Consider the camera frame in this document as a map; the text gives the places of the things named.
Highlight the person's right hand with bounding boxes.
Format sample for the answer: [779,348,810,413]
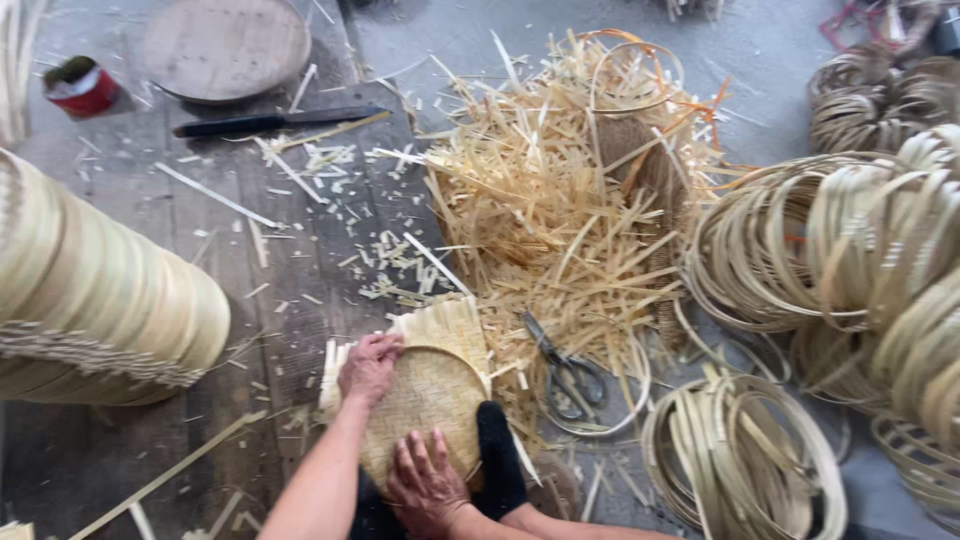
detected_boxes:
[386,429,474,537]

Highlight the person's left hand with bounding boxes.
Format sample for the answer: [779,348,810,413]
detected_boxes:
[337,333,407,410]

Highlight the woven bamboo mat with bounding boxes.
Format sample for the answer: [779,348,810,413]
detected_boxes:
[318,295,494,498]

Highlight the bamboo rim hoop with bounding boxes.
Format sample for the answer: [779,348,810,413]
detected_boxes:
[358,344,490,498]

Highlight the short bamboo strip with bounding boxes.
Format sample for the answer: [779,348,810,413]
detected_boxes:
[402,231,474,298]
[153,161,280,229]

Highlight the person's black sock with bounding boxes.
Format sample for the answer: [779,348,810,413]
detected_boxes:
[474,400,528,522]
[348,468,408,540]

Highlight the dark wooden work board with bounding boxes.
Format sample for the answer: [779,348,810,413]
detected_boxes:
[0,0,455,540]

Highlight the grey metal scissors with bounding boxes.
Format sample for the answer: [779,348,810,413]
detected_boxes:
[520,310,609,422]

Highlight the pile of bamboo scraps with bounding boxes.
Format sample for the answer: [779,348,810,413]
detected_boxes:
[371,28,747,451]

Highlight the round wooden block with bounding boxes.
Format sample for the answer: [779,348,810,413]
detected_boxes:
[523,450,584,523]

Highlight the long bamboo strip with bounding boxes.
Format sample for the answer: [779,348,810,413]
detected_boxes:
[67,408,269,540]

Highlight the stack of woven bamboo trays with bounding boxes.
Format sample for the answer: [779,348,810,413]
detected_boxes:
[0,146,233,408]

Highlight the brown burlap sack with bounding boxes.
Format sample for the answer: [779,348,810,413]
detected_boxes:
[591,112,690,350]

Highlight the round wooden board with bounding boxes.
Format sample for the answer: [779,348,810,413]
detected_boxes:
[141,0,313,105]

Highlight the red tin can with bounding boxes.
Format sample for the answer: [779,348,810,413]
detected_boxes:
[42,55,122,120]

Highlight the large heap of bamboo hoops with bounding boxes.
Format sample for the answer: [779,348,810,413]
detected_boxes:
[681,123,960,526]

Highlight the bundle of long bamboo strips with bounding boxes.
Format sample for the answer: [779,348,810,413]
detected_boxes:
[0,0,48,148]

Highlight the dark bundle of bamboo hoops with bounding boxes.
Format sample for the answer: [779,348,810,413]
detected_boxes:
[805,43,960,156]

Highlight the black handled knife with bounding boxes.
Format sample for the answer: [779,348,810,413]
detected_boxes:
[172,104,392,139]

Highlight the red wire frame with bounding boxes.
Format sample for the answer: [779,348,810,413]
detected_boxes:
[817,0,905,52]

